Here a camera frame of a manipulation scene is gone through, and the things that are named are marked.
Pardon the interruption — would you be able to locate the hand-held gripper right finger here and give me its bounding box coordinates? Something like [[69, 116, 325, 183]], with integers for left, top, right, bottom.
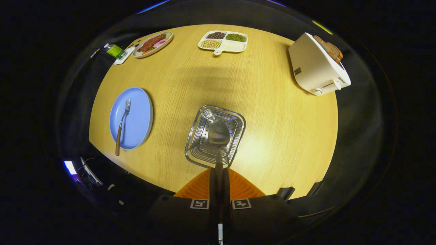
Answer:
[[220, 167, 303, 245]]

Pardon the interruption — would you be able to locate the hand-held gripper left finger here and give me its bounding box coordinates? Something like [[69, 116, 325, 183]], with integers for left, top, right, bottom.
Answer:
[[146, 167, 220, 245]]

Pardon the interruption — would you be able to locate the metal spoon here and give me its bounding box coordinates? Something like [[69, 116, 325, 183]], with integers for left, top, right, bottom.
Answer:
[[208, 121, 231, 170]]

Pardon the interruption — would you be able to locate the wooden-handled metal fork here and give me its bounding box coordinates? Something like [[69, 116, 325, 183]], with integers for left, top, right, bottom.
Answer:
[[115, 99, 131, 157]]

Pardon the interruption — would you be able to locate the square perforated metal tray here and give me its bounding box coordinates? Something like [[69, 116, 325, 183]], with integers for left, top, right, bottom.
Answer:
[[185, 105, 246, 169]]

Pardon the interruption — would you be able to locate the light grey flat bar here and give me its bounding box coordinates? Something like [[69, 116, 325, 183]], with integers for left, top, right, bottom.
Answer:
[[80, 157, 103, 186]]

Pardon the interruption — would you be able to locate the blue round plate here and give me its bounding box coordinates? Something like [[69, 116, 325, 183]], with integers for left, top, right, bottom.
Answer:
[[109, 87, 154, 150]]

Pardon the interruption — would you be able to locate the white toaster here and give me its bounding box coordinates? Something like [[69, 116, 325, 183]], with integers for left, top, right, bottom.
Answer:
[[289, 33, 351, 96]]

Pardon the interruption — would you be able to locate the white square coaster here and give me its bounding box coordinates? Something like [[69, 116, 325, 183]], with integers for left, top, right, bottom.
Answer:
[[114, 46, 136, 65]]

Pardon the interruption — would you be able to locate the plate of meat and vegetables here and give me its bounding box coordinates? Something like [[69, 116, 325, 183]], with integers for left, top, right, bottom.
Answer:
[[133, 32, 173, 59]]

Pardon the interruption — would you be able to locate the white divided tray of beans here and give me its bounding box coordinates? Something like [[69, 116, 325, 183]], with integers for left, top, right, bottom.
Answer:
[[198, 31, 248, 55]]

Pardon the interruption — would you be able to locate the green drink bottle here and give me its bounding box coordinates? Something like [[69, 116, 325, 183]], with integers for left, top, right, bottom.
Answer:
[[104, 44, 127, 60]]

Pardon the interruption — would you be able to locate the bread slice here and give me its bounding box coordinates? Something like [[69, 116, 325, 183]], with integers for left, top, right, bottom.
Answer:
[[327, 43, 343, 63], [314, 35, 336, 56]]

